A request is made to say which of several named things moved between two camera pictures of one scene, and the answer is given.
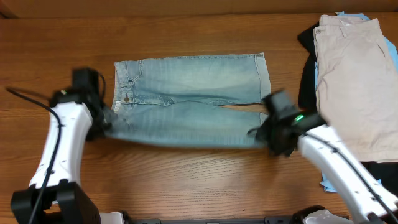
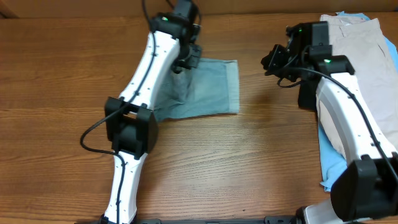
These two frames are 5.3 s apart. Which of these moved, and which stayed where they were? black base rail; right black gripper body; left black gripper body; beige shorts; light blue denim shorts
Moved: left black gripper body; light blue denim shorts; right black gripper body
Stayed: beige shorts; black base rail
